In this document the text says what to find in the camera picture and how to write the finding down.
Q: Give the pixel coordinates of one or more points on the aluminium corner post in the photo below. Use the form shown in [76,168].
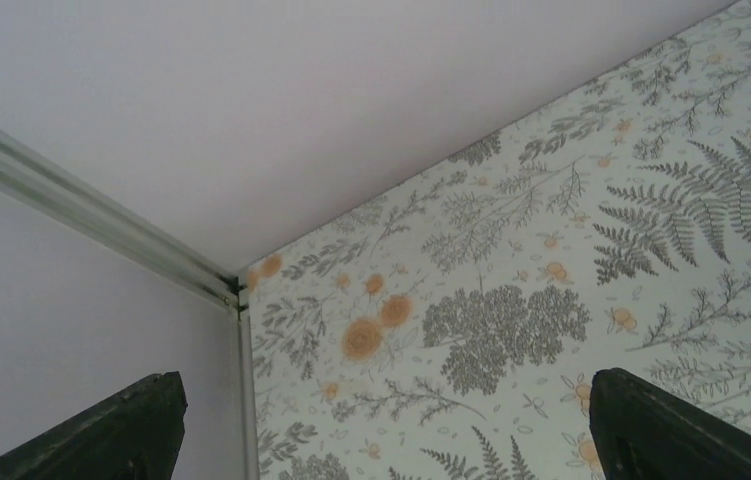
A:
[93,298]

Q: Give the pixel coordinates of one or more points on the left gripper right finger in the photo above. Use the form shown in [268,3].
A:
[643,432]

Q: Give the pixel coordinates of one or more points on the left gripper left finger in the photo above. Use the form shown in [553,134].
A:
[136,433]

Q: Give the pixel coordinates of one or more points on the floral patterned table mat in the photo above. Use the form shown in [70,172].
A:
[451,327]

